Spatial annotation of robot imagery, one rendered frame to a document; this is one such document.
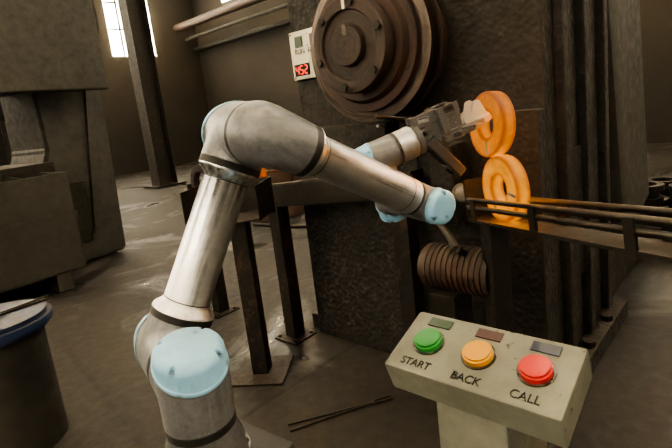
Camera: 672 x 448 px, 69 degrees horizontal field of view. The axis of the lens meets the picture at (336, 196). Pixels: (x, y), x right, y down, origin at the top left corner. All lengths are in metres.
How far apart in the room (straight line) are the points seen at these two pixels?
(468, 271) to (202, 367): 0.74
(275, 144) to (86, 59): 3.19
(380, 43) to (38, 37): 2.76
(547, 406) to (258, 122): 0.57
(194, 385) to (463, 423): 0.40
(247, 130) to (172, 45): 12.15
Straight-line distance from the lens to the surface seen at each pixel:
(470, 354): 0.69
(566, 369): 0.67
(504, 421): 0.68
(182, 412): 0.85
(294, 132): 0.81
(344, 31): 1.51
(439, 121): 1.14
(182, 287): 0.93
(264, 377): 1.92
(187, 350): 0.85
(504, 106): 1.17
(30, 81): 3.73
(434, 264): 1.35
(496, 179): 1.22
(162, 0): 13.11
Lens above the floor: 0.94
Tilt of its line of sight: 10 degrees down
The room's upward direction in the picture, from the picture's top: 7 degrees counter-clockwise
